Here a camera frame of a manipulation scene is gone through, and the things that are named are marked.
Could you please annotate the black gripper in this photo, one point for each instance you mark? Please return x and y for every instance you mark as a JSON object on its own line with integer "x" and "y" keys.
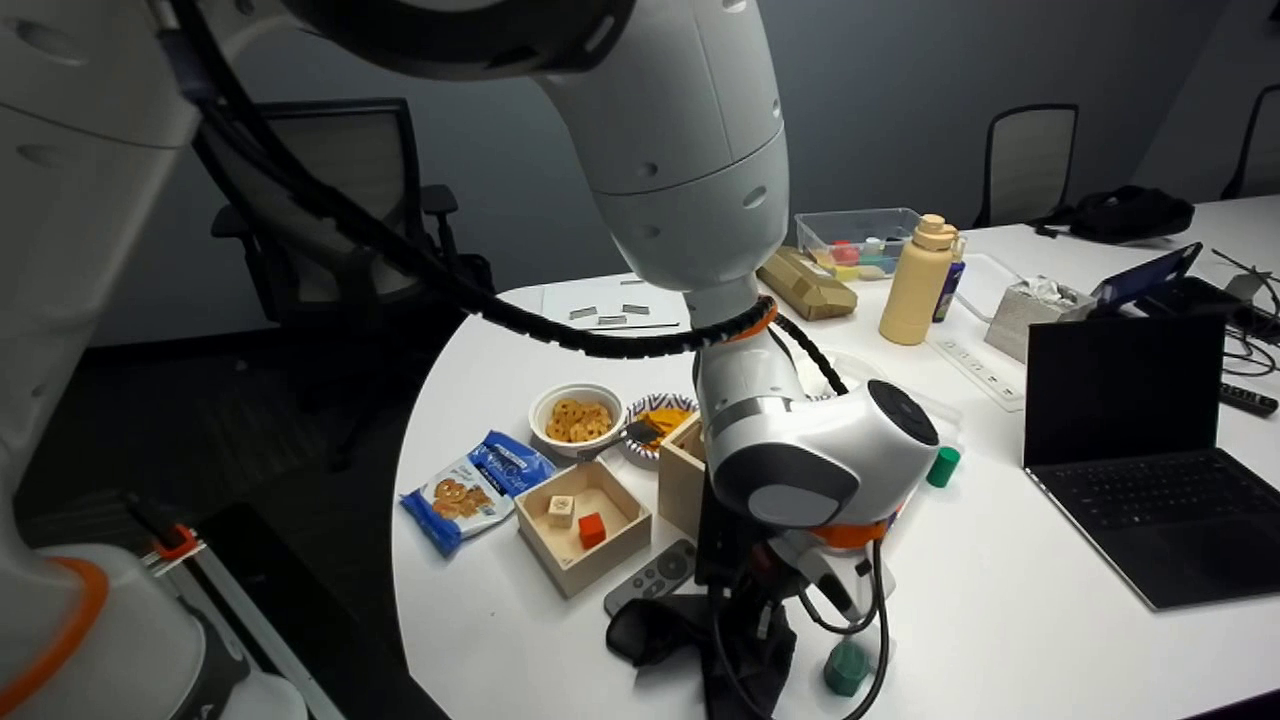
{"x": 744, "y": 572}

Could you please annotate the black towel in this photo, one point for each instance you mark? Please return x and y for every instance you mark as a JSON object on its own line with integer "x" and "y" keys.
{"x": 652, "y": 634}

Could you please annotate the green coffee pod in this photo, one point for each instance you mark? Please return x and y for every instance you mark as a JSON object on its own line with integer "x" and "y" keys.
{"x": 846, "y": 665}

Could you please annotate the grey remote control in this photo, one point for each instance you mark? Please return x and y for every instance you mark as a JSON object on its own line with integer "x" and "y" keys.
{"x": 651, "y": 579}

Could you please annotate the open wooden tray box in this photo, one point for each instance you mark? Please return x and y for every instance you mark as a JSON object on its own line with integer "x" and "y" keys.
{"x": 587, "y": 562}

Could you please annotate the wooden shape sorter box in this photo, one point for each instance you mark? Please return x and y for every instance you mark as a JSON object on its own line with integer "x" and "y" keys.
{"x": 683, "y": 482}

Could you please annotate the orange wooden cube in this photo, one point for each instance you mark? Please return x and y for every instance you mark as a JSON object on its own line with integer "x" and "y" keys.
{"x": 590, "y": 528}

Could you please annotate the small green block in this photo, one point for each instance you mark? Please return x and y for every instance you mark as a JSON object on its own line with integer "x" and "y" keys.
{"x": 944, "y": 465}

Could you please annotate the white bowl of pretzels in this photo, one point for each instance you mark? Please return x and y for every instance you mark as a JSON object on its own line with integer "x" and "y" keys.
{"x": 576, "y": 419}

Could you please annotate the blue pretzel snack bag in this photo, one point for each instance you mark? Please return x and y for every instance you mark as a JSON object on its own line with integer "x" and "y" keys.
{"x": 466, "y": 493}

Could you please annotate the white power strip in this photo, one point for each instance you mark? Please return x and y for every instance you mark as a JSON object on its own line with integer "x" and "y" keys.
{"x": 981, "y": 371}

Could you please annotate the white rectangular mat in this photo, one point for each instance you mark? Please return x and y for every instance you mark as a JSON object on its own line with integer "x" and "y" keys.
{"x": 613, "y": 288}

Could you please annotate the yellow mustard bottle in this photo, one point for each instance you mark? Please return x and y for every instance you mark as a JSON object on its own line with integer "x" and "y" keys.
{"x": 920, "y": 286}

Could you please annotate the small blue bottle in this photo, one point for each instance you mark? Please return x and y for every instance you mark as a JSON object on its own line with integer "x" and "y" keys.
{"x": 949, "y": 286}

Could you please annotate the clear plastic bin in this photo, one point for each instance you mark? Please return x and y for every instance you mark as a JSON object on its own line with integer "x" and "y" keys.
{"x": 861, "y": 241}

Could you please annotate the small white box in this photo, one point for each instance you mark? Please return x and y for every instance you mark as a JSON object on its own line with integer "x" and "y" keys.
{"x": 1034, "y": 323}

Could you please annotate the black laptop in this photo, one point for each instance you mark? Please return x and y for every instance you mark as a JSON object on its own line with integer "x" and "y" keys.
{"x": 1146, "y": 442}

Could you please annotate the blue tablet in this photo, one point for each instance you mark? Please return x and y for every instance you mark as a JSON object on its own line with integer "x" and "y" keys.
{"x": 1146, "y": 272}

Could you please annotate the black remote control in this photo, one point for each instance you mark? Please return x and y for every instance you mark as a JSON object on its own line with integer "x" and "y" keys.
{"x": 1247, "y": 399}

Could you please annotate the grey office chair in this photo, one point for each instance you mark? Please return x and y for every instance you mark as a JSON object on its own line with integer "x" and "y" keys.
{"x": 1256, "y": 143}
{"x": 1026, "y": 163}

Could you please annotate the black backpack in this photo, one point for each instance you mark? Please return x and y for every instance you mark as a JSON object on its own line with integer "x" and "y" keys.
{"x": 1125, "y": 208}

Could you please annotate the black office chair with armrests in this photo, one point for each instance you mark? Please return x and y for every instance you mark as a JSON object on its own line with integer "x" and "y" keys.
{"x": 344, "y": 203}

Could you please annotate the aluminium rail with orange clamp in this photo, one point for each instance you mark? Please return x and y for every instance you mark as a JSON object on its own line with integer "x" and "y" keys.
{"x": 203, "y": 584}

